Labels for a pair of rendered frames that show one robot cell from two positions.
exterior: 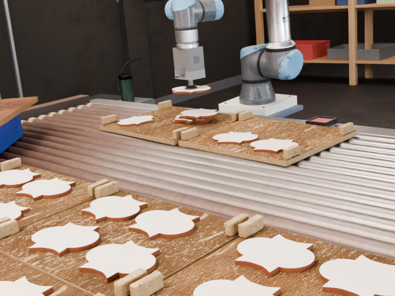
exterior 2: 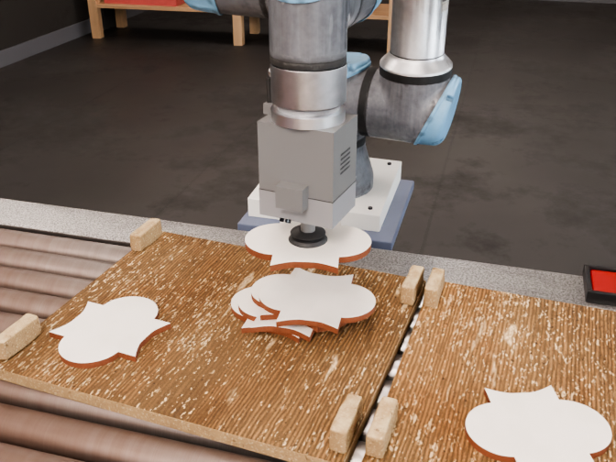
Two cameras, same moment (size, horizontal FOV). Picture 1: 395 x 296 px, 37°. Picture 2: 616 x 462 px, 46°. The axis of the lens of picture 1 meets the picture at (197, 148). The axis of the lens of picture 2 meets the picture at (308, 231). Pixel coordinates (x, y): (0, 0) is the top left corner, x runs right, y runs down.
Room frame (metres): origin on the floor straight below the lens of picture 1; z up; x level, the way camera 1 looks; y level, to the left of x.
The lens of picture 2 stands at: (1.33, 0.32, 1.43)
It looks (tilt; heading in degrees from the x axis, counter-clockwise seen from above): 27 degrees down; 333
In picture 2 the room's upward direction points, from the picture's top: straight up
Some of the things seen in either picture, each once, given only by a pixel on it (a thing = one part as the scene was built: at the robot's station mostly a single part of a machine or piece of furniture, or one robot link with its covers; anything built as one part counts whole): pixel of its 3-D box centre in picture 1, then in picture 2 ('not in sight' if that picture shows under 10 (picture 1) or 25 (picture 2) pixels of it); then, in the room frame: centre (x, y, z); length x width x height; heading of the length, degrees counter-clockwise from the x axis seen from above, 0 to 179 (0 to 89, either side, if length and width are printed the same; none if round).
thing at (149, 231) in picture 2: (164, 104); (146, 234); (2.25, 0.11, 0.95); 0.06 x 0.02 x 0.03; 132
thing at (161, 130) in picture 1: (172, 123); (226, 324); (2.02, 0.08, 0.93); 0.41 x 0.35 x 0.02; 42
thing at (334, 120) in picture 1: (321, 121); (614, 286); (1.87, -0.41, 0.92); 0.08 x 0.08 x 0.02; 47
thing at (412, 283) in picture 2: (238, 114); (412, 284); (1.96, -0.15, 0.95); 0.06 x 0.02 x 0.03; 132
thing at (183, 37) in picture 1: (186, 36); (305, 84); (1.95, 0.01, 1.23); 0.08 x 0.08 x 0.05
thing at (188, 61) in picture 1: (185, 61); (301, 162); (1.95, 0.01, 1.15); 0.10 x 0.09 x 0.16; 128
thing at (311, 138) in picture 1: (265, 138); (596, 401); (1.71, -0.21, 0.93); 0.41 x 0.35 x 0.02; 44
